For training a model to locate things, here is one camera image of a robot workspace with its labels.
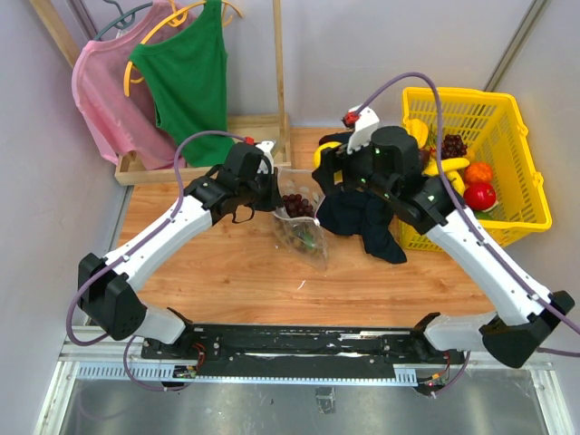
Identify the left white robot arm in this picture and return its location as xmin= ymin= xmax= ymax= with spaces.
xmin=74 ymin=140 xmax=282 ymax=359

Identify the yellow clothes hanger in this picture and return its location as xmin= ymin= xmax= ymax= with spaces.
xmin=123 ymin=0 xmax=244 ymax=98

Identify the grey clothes hanger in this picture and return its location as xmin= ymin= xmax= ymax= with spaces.
xmin=92 ymin=0 xmax=153 ymax=41

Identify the brown longan fruit bunch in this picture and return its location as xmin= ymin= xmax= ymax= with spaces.
xmin=274 ymin=220 xmax=318 ymax=253

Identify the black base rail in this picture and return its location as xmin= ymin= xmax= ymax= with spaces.
xmin=141 ymin=324 xmax=464 ymax=381

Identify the yellow banana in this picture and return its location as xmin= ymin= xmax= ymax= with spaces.
xmin=422 ymin=158 xmax=469 ymax=196

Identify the yellow plastic basket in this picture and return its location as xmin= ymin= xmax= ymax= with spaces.
xmin=397 ymin=86 xmax=554 ymax=257

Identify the orange fruit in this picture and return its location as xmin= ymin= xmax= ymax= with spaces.
xmin=463 ymin=161 xmax=494 ymax=185

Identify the clear zip top bag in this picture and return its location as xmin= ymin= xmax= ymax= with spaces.
xmin=272 ymin=169 xmax=328 ymax=270

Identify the pink shirt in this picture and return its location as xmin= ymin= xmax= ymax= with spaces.
xmin=72 ymin=1 xmax=177 ymax=170

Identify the green tank top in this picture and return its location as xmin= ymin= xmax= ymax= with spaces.
xmin=130 ymin=1 xmax=227 ymax=145

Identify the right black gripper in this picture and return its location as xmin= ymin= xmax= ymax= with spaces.
xmin=313 ymin=131 xmax=396 ymax=201

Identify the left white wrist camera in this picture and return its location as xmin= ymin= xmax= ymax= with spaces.
xmin=256 ymin=140 xmax=276 ymax=166

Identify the wooden clothes rack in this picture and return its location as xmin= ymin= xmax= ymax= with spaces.
xmin=31 ymin=0 xmax=292 ymax=186

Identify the red grape bunch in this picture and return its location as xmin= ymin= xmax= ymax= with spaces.
xmin=282 ymin=194 xmax=314 ymax=218

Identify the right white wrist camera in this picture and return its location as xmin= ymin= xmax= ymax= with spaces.
xmin=343 ymin=106 xmax=380 ymax=154

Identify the dark navy cloth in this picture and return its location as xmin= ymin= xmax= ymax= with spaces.
xmin=316 ymin=132 xmax=407 ymax=265

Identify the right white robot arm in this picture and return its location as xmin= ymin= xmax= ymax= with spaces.
xmin=313 ymin=127 xmax=575 ymax=368

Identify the dark purple grape bunch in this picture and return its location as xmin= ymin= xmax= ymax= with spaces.
xmin=441 ymin=134 xmax=468 ymax=160

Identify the red apple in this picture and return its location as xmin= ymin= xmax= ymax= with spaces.
xmin=463 ymin=182 xmax=497 ymax=211

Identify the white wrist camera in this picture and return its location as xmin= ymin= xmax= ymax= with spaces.
xmin=256 ymin=140 xmax=276 ymax=166
xmin=343 ymin=106 xmax=380 ymax=154

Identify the green lime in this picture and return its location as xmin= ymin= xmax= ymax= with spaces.
xmin=473 ymin=210 xmax=493 ymax=220

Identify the yellow lemon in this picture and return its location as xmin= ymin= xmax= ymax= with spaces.
xmin=314 ymin=141 xmax=342 ymax=169

